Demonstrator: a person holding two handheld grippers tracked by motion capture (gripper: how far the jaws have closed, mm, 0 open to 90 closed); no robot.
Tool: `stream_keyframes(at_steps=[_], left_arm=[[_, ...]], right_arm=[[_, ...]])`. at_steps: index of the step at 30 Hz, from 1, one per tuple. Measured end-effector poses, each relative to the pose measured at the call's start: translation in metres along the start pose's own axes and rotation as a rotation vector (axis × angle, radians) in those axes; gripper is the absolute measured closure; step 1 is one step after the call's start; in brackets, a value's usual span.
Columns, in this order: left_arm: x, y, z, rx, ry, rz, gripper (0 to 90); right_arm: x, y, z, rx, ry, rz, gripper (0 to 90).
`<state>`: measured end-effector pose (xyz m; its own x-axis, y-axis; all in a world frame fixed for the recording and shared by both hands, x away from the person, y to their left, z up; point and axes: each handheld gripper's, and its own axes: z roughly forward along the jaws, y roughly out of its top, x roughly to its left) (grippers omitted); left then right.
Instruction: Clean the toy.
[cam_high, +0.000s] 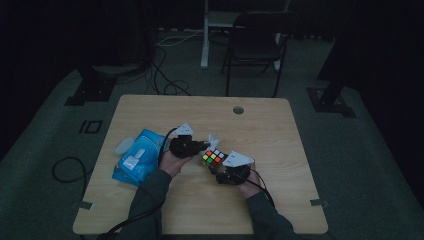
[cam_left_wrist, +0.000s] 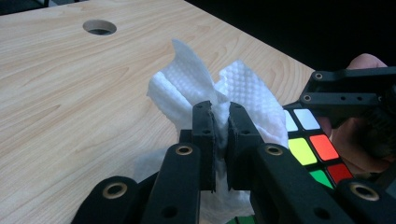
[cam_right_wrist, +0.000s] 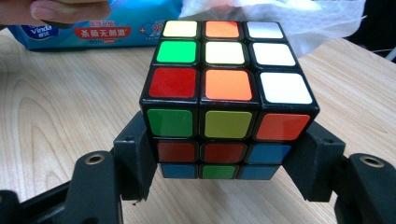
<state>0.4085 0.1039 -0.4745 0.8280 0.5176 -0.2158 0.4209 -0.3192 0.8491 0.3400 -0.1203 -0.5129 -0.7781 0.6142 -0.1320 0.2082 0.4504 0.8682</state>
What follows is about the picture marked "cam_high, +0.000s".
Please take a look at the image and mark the grey round floor base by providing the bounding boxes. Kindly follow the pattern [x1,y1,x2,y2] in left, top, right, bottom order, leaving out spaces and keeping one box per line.
[91,63,144,76]

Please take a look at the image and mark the white floor cable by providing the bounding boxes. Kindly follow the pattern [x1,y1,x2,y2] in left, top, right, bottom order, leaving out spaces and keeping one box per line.
[155,29,205,48]

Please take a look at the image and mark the person's left hand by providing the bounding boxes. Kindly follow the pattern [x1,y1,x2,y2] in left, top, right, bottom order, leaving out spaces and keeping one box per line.
[158,149,194,179]

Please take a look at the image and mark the blue wet wipes pack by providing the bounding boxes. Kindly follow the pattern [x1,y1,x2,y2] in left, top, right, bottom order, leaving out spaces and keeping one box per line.
[112,128,171,187]

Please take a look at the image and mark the black tangled floor cables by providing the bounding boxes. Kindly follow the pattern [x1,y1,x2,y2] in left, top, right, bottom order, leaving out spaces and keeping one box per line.
[144,44,193,97]

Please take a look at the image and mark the left hand-held gripper cable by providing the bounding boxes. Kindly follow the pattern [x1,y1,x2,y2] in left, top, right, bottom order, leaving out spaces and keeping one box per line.
[96,126,179,240]

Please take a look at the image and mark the multicoloured puzzle cube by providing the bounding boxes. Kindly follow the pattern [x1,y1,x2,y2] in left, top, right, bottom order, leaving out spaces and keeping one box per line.
[201,148,229,172]

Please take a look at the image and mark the person's right hand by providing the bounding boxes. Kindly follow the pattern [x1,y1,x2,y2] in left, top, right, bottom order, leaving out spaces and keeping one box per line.
[234,161,264,200]

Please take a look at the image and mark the right hand-held gripper cable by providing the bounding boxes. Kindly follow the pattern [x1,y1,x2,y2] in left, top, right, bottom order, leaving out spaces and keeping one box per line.
[233,168,277,208]

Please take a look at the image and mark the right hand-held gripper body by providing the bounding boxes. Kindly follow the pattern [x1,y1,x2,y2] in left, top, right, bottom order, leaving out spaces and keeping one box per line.
[215,150,256,186]

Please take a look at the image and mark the black stand base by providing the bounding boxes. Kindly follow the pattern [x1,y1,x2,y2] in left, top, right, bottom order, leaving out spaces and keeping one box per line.
[64,64,118,107]
[306,33,357,118]

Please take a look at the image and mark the white wet wipe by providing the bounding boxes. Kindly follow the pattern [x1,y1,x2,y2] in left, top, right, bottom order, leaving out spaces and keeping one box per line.
[199,133,222,155]

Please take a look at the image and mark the hand-held gripper cable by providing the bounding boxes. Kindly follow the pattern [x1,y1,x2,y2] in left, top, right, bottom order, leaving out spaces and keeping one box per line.
[96,126,179,240]
[233,168,277,208]

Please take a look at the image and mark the black looped floor cable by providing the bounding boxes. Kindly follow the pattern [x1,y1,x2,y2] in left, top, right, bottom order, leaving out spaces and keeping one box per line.
[51,156,93,184]

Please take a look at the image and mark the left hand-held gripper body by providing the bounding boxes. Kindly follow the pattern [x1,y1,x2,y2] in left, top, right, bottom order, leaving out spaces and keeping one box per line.
[168,121,203,159]

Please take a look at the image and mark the black folding chair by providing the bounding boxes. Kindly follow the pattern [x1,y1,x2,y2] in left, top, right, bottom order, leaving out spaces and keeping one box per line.
[220,11,299,98]

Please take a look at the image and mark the white desk frame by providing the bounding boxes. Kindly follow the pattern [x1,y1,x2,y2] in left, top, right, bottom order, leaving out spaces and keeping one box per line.
[199,0,291,73]

